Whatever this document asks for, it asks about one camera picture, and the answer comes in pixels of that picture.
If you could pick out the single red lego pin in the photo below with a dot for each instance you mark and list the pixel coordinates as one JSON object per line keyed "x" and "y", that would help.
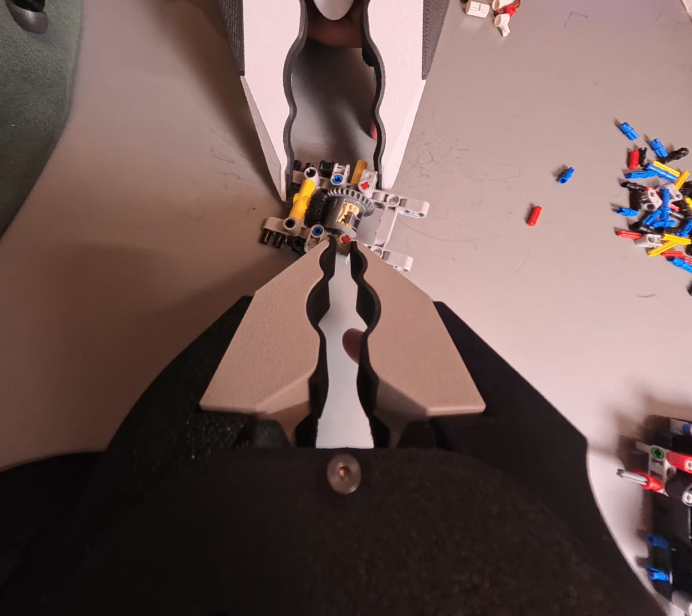
{"x": 534, "y": 215}

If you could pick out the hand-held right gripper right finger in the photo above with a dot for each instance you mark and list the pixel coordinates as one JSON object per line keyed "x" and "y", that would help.
{"x": 416, "y": 351}

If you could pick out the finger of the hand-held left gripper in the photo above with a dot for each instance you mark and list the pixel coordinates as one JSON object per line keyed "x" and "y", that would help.
{"x": 265, "y": 48}
{"x": 403, "y": 48}

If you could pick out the grey lego differential assembly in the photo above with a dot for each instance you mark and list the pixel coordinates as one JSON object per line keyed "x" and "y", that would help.
{"x": 378, "y": 218}

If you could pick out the pile of blue yellow lego pins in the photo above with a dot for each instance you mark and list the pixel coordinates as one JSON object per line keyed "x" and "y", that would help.
{"x": 657, "y": 205}

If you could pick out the single blue lego pin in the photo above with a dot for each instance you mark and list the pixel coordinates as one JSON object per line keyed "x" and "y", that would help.
{"x": 565, "y": 175}

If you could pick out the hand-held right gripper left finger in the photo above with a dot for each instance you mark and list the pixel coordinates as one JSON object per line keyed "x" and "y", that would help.
{"x": 267, "y": 351}

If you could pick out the black lego car chassis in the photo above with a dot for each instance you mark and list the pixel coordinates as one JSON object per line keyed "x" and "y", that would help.
{"x": 670, "y": 518}

